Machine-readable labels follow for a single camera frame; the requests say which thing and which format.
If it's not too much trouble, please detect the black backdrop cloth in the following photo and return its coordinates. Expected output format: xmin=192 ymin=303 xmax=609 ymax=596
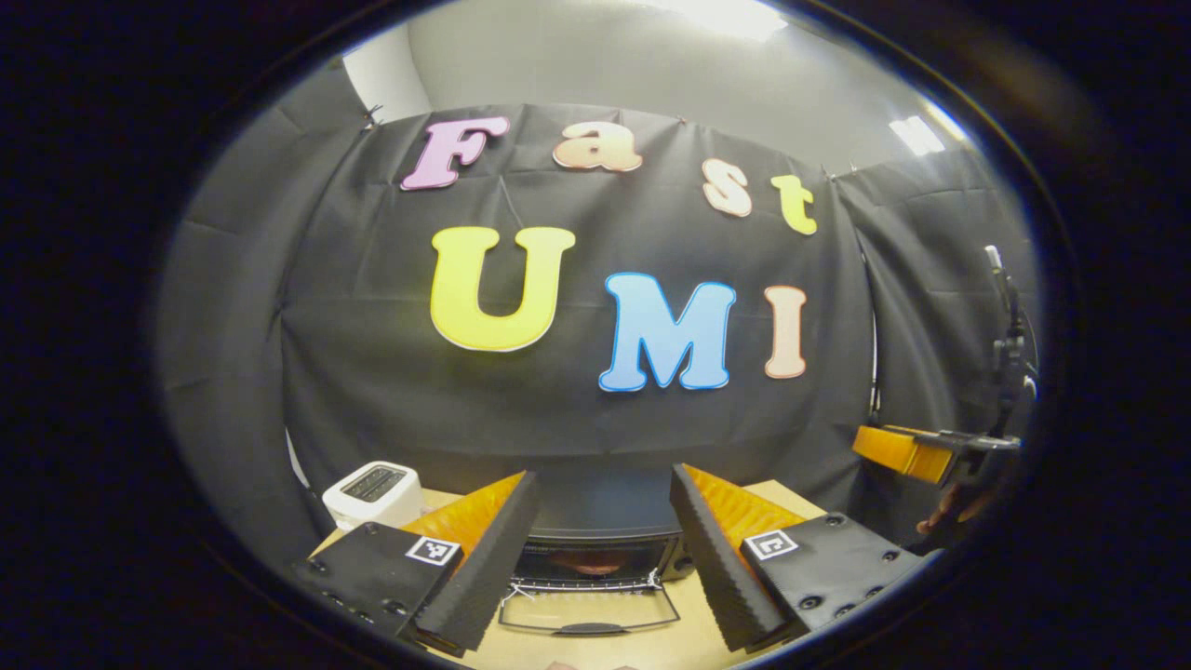
xmin=154 ymin=56 xmax=1043 ymax=559

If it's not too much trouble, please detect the brown meat piece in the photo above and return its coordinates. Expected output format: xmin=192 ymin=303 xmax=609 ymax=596
xmin=555 ymin=551 xmax=629 ymax=574

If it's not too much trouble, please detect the black electric oven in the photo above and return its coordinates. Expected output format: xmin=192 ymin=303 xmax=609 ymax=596
xmin=498 ymin=465 xmax=694 ymax=638

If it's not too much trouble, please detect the large ceiling light panel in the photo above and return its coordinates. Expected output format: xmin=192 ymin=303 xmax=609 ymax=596
xmin=651 ymin=0 xmax=792 ymax=43

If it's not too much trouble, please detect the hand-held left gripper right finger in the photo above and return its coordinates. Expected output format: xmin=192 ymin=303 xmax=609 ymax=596
xmin=668 ymin=463 xmax=930 ymax=654

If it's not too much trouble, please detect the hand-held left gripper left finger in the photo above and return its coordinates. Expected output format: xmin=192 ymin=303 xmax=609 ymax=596
xmin=288 ymin=470 xmax=541 ymax=654

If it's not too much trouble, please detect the small ceiling light panel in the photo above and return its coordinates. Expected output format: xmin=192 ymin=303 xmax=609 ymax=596
xmin=889 ymin=114 xmax=948 ymax=157

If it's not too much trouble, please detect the white toaster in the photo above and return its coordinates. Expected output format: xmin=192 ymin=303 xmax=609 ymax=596
xmin=323 ymin=461 xmax=427 ymax=531

